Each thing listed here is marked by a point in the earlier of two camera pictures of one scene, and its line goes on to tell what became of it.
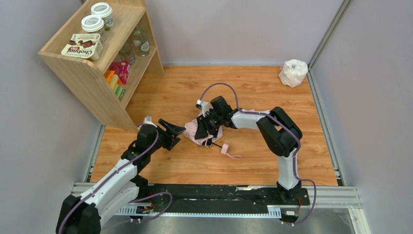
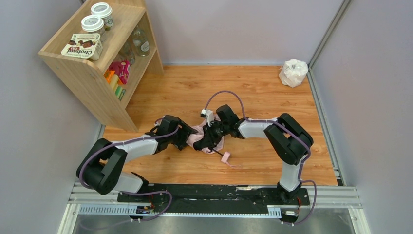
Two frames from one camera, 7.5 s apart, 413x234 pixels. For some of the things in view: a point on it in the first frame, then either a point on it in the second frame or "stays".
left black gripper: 164,135 → 183,136
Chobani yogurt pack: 84,45 stays
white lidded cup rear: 104,10 stays
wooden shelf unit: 107,48 stays
